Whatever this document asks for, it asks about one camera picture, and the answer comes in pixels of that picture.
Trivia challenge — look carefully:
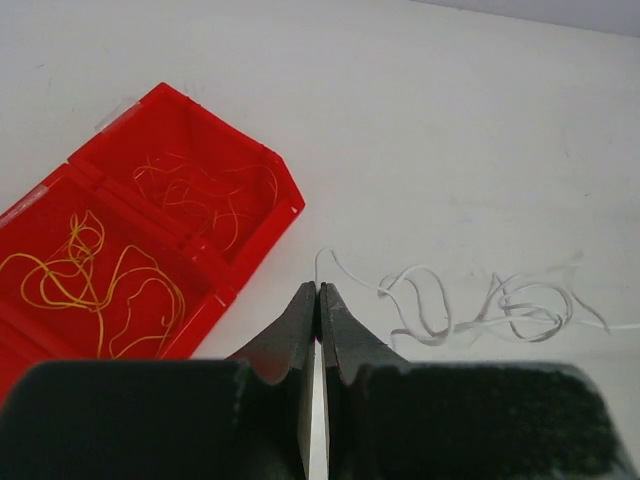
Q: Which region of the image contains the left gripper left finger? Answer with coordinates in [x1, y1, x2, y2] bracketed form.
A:
[1, 282, 316, 479]

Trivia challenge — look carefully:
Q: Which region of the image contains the red plastic divided tray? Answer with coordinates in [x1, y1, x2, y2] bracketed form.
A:
[1, 83, 305, 394]

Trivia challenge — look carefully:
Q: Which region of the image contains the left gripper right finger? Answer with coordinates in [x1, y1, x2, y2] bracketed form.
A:
[319, 283, 639, 479]

